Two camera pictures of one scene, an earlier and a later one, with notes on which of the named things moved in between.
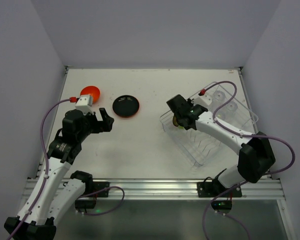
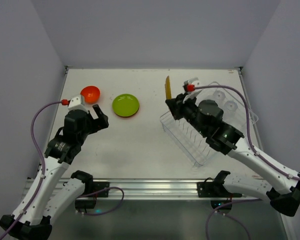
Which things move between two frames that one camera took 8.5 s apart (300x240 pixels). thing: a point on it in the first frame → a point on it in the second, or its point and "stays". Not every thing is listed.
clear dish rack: (198, 144) stays
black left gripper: (97, 124) stays
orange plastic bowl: (91, 90) stays
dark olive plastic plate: (174, 121) → (167, 88)
